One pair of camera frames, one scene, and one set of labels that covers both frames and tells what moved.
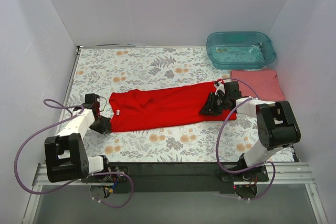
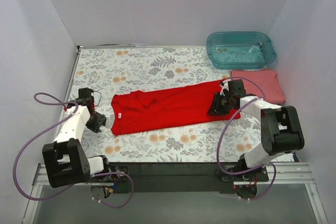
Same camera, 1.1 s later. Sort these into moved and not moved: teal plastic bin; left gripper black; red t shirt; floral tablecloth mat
Moved: left gripper black
Not moved: floral tablecloth mat; red t shirt; teal plastic bin
